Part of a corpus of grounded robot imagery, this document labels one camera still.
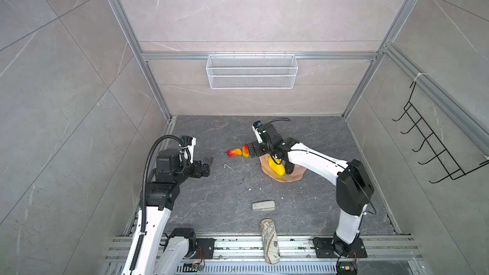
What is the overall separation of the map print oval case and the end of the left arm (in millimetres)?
349

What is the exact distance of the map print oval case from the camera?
0.70 meters

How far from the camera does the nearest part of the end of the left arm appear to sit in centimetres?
62
